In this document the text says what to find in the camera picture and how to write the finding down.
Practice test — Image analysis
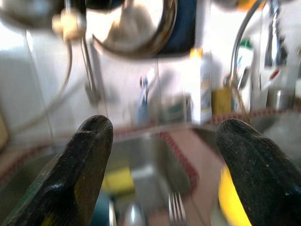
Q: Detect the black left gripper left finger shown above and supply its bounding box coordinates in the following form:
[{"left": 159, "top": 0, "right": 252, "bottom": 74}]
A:
[{"left": 0, "top": 114, "right": 114, "bottom": 226}]

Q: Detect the clear plastic handled cup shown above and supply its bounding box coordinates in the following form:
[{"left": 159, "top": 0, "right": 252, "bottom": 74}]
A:
[{"left": 156, "top": 93, "right": 191, "bottom": 124}]

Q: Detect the blue plastic cup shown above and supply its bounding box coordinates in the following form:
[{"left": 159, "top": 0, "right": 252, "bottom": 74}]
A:
[{"left": 90, "top": 190, "right": 118, "bottom": 226}]

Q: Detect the white diverter hose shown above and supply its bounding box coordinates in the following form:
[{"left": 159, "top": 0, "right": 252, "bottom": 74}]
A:
[{"left": 0, "top": 39, "right": 73, "bottom": 135}]

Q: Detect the mustard yellow sponge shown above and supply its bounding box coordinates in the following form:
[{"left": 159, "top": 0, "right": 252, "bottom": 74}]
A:
[{"left": 211, "top": 88, "right": 233, "bottom": 116}]

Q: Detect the white tool red tip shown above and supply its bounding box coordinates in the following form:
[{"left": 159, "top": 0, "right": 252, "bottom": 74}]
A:
[{"left": 262, "top": 67, "right": 286, "bottom": 91}]

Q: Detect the steel sink basin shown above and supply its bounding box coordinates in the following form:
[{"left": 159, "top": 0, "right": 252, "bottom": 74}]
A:
[
  {"left": 246, "top": 109, "right": 301, "bottom": 153},
  {"left": 0, "top": 130, "right": 200, "bottom": 226}
]

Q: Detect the silver spoon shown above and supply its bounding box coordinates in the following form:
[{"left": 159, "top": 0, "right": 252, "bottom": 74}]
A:
[{"left": 122, "top": 202, "right": 147, "bottom": 226}]

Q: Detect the blue white toothbrush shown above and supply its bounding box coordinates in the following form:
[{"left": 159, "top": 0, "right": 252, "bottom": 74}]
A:
[{"left": 138, "top": 75, "right": 151, "bottom": 127}]

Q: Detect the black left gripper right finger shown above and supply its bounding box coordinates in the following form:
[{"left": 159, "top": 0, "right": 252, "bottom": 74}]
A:
[{"left": 215, "top": 118, "right": 301, "bottom": 226}]

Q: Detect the white faucet diverter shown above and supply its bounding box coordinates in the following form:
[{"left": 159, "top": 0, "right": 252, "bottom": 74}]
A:
[{"left": 52, "top": 11, "right": 87, "bottom": 41}]

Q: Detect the chrome wall faucet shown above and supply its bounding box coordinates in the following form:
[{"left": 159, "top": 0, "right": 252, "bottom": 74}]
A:
[{"left": 79, "top": 37, "right": 101, "bottom": 108}]

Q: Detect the hanging steel pot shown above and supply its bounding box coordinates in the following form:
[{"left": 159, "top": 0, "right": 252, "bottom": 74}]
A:
[{"left": 0, "top": 0, "right": 66, "bottom": 29}]

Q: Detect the hanging steel wok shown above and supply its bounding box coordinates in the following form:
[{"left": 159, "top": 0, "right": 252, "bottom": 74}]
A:
[{"left": 86, "top": 0, "right": 178, "bottom": 58}]

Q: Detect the chrome gooseneck faucet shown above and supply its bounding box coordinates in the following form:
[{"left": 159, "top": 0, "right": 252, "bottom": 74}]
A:
[{"left": 223, "top": 0, "right": 291, "bottom": 95}]

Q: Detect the bright yellow sponge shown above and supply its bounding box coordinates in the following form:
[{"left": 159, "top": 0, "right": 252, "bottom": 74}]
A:
[{"left": 103, "top": 166, "right": 135, "bottom": 195}]

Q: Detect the silver fork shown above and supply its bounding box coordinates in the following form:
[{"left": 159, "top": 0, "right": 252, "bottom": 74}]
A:
[{"left": 168, "top": 192, "right": 188, "bottom": 226}]

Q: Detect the hanging dark blue pan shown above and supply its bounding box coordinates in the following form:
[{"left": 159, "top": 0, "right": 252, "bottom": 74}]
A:
[{"left": 162, "top": 0, "right": 197, "bottom": 54}]

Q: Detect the white detergent bottle yellow cap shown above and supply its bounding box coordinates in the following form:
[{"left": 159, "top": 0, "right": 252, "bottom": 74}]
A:
[{"left": 189, "top": 48, "right": 214, "bottom": 124}]

